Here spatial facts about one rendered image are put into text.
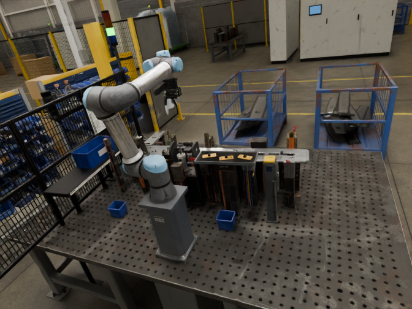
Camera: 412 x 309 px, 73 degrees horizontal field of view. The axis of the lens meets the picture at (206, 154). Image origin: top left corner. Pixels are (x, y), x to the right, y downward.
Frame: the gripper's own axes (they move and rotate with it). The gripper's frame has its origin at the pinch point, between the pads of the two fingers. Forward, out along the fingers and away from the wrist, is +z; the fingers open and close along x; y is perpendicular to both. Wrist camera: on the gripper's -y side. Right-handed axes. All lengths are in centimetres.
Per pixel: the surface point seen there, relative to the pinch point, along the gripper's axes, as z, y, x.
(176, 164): 36.6, -2.2, -5.2
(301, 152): 44, 77, 27
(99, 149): 31, -71, 3
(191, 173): 47.4, 4.1, 1.4
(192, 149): 27.0, 9.5, -0.8
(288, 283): 74, 73, -54
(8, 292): 144, -168, -60
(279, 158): 44, 63, 19
